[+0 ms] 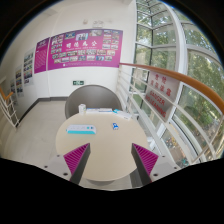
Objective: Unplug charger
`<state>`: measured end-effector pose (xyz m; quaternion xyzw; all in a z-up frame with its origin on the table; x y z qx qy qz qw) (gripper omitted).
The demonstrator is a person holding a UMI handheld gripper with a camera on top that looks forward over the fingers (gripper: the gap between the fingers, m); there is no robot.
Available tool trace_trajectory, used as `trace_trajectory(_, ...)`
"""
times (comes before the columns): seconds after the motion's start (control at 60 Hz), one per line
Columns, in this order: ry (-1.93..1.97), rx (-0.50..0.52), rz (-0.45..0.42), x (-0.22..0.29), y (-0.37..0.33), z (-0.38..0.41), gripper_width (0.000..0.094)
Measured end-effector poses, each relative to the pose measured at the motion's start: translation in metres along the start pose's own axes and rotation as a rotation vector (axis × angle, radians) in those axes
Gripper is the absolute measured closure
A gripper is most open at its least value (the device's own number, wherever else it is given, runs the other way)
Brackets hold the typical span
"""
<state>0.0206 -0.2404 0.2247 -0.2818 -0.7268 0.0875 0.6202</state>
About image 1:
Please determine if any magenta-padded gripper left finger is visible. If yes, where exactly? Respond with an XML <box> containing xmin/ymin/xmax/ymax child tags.
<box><xmin>42</xmin><ymin>142</ymin><xmax>92</xmax><ymax>186</ymax></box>

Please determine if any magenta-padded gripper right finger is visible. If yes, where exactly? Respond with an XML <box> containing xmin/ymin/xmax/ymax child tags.
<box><xmin>130</xmin><ymin>142</ymin><xmax>181</xmax><ymax>186</ymax></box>

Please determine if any grey round-backed chair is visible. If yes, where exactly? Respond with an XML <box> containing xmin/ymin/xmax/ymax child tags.
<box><xmin>64</xmin><ymin>84</ymin><xmax>123</xmax><ymax>120</ymax></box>

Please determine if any clear warning sign red lettering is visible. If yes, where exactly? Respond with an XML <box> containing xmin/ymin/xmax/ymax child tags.
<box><xmin>143</xmin><ymin>70</ymin><xmax>181</xmax><ymax>123</ymax></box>

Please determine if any white stair railing wooden handrail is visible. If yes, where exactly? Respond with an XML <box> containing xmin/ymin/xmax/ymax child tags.
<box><xmin>0</xmin><ymin>87</ymin><xmax>21</xmax><ymax>129</ymax></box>

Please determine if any white railing with wooden handrail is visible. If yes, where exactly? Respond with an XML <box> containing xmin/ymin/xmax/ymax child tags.
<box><xmin>115</xmin><ymin>62</ymin><xmax>224</xmax><ymax>165</ymax></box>

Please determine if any white photo wall poster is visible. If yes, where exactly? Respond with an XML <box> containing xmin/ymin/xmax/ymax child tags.
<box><xmin>23</xmin><ymin>49</ymin><xmax>36</xmax><ymax>86</ymax></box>
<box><xmin>14</xmin><ymin>66</ymin><xmax>25</xmax><ymax>98</ymax></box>

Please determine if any large magenta photo wall poster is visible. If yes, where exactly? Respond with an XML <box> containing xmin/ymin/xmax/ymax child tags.
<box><xmin>47</xmin><ymin>28</ymin><xmax>124</xmax><ymax>71</ymax></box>

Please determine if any narrow magenta text wall poster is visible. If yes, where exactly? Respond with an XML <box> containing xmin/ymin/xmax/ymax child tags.
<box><xmin>33</xmin><ymin>37</ymin><xmax>51</xmax><ymax>75</ymax></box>

